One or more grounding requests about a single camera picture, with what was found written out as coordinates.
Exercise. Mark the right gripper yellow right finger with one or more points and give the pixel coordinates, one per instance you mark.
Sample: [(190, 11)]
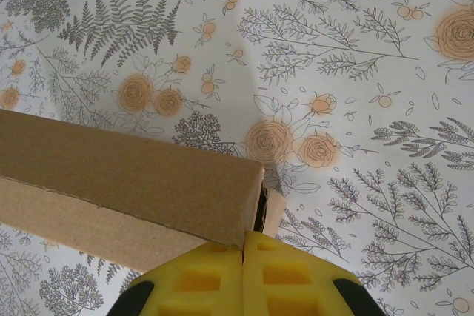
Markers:
[(289, 275)]

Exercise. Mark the brown cardboard paper box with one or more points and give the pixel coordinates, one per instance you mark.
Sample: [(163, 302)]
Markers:
[(129, 183)]

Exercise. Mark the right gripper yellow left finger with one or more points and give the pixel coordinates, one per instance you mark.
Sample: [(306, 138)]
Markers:
[(207, 279)]

